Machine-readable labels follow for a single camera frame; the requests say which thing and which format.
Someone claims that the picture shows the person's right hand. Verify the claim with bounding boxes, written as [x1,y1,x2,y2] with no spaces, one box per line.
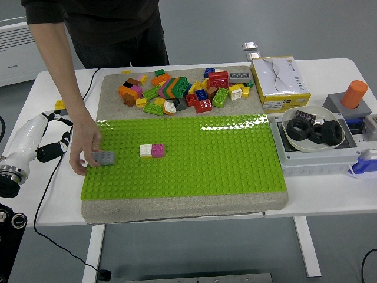
[68,117,103,177]

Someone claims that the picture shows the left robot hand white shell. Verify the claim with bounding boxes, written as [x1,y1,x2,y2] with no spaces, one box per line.
[2,110,74,169]

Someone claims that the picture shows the grey building brick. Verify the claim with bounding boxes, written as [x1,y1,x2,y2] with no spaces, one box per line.
[90,150,116,167]

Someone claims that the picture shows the brown orange black brick cluster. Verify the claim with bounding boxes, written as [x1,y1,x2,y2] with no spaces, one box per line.
[118,77,143,107]

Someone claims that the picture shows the white building brick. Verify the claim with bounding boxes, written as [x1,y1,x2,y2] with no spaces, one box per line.
[139,143,154,159]

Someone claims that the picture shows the pink building brick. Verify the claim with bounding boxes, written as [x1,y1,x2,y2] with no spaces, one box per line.
[151,143,166,159]

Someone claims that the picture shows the white and orange brick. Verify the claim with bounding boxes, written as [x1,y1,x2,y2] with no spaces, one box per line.
[162,101,177,116]

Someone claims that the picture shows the orange building brick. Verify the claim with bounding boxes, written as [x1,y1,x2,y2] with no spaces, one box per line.
[150,73,172,87]

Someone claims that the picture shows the striped brick stack green top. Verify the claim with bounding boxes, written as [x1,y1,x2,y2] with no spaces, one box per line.
[157,76,191,100]

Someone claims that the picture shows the red building brick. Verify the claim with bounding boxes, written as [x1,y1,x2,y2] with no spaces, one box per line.
[184,91,198,107]
[194,99,213,114]

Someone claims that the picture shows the green studded baseplate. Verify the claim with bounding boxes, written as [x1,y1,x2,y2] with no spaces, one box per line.
[80,113,288,202]

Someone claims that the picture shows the wide green brick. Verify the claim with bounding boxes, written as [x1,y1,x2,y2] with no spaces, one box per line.
[211,87,230,108]

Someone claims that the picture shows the large red brick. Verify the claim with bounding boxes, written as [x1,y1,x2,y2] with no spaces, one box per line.
[207,70,230,90]

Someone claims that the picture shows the white on yellow brick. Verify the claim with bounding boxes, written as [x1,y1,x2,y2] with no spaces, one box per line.
[228,85,243,101]

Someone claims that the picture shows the long grey brick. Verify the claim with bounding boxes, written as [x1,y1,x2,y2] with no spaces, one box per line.
[229,71,252,84]

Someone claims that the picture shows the white ribbed heater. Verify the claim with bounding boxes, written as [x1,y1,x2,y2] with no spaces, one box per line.
[0,16,59,88]

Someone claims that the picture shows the white table leg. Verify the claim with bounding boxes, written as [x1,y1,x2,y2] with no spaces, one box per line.
[293,216,322,278]
[81,224,106,283]

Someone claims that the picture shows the grey-brown mat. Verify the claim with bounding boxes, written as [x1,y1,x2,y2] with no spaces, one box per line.
[81,66,290,225]

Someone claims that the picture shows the person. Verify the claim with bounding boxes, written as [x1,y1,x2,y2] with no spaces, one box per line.
[20,0,170,70]

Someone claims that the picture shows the white and yellow cardboard box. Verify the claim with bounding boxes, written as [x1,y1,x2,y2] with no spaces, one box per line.
[250,55,312,114]

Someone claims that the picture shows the large black nut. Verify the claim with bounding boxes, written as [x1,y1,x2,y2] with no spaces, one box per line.
[320,120,345,146]
[287,118,313,141]

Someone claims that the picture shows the dark red circuit board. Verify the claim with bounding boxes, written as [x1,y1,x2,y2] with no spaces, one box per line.
[294,109,318,122]

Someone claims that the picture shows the light grey junction box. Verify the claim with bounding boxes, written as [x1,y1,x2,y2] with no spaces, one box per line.
[269,113,362,177]

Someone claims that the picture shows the small black nut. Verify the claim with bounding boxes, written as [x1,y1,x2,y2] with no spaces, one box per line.
[309,125,325,144]

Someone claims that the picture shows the white bowl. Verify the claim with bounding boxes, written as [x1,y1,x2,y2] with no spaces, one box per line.
[281,105,346,153]

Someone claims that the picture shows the grey block holder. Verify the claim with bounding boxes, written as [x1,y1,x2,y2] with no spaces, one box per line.
[322,93,372,119]

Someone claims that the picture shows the orange cylinder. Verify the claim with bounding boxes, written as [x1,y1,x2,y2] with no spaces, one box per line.
[340,79,369,110]

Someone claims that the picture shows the blue plastic device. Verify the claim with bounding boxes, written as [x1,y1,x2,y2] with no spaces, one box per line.
[352,149,377,180]

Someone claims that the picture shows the grey connector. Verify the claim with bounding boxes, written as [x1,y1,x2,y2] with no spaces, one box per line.
[362,114,377,139]

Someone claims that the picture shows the black cord with plug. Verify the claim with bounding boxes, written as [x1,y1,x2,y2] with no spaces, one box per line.
[33,68,113,281]

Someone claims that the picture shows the thin black cable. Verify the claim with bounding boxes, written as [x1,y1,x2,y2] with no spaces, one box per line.
[361,249,377,283]

